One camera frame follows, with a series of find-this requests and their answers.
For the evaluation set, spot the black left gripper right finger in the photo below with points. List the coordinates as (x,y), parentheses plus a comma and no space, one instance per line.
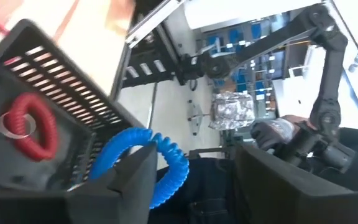
(269,193)

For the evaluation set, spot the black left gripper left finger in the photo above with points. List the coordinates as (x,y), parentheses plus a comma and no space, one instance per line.
(129,193)

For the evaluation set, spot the blue coil wrist band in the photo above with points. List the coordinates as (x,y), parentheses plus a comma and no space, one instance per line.
(172,161)

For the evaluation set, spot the red coil wrist band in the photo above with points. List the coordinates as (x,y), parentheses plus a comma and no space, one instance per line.
(47,124)

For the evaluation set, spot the person's gloved hand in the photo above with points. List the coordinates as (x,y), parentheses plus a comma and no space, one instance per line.
(269,133)

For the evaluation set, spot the grey mottled bundle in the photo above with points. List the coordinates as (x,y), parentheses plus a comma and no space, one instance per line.
(232,110)

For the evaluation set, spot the grey metal stand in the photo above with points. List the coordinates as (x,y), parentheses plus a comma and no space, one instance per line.
(194,113)

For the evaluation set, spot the shelf with blue bins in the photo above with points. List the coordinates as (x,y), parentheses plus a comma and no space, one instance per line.
(235,34)

